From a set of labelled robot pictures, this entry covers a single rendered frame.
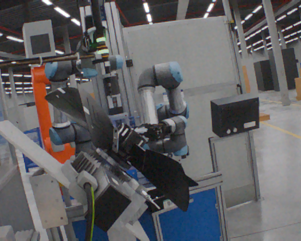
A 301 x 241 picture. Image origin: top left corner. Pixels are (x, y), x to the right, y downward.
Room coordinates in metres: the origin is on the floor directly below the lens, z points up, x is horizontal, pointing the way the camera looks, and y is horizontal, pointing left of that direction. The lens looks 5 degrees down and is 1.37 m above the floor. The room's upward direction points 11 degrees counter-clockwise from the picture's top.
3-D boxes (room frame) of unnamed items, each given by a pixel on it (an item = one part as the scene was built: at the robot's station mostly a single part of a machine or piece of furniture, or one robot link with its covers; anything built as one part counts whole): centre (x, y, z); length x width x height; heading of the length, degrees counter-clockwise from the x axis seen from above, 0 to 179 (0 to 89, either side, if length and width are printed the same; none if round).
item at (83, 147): (2.16, 0.44, 1.09); 0.15 x 0.15 x 0.10
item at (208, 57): (3.34, -0.43, 1.10); 1.21 x 0.06 x 2.20; 102
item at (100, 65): (1.38, 0.14, 1.50); 0.09 x 0.07 x 0.10; 136
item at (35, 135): (8.36, 2.71, 0.49); 1.27 x 0.88 x 0.98; 176
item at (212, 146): (1.85, -0.31, 0.96); 0.03 x 0.03 x 0.20; 12
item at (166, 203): (1.61, 0.01, 0.85); 0.22 x 0.17 x 0.07; 116
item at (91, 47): (1.50, 0.18, 1.63); 0.12 x 0.08 x 0.09; 22
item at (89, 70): (1.66, 0.23, 1.54); 0.11 x 0.08 x 0.11; 126
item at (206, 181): (1.76, 0.11, 0.82); 0.90 x 0.04 x 0.08; 102
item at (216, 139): (1.87, -0.41, 1.04); 0.24 x 0.03 x 0.03; 102
